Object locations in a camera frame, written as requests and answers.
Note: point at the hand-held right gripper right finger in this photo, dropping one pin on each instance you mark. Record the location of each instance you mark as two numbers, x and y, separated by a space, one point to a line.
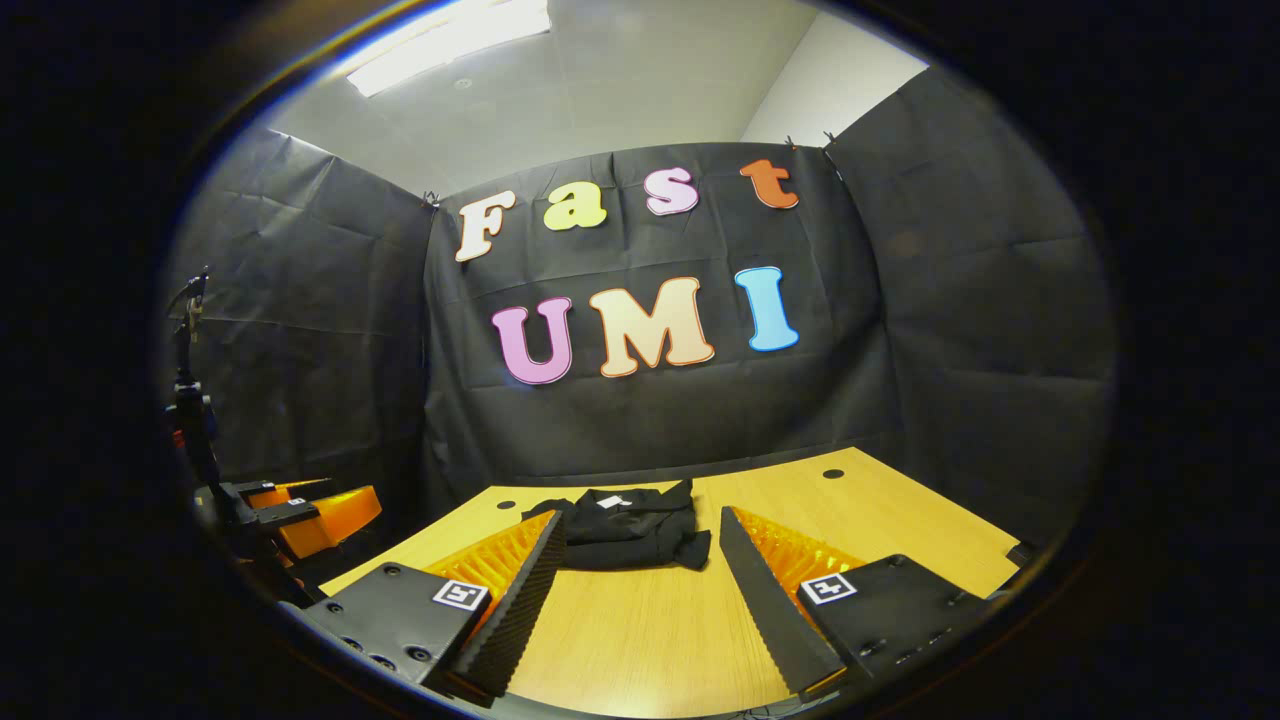
765 600

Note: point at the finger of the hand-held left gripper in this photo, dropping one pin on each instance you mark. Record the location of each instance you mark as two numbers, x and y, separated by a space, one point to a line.
335 520
275 493

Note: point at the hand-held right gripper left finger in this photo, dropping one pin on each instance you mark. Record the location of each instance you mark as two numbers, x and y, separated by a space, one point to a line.
530 595

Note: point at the black button shirt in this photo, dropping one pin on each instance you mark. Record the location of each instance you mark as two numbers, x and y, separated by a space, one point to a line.
625 530

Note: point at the black backdrop cloth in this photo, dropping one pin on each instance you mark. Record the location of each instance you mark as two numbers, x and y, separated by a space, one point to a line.
650 420

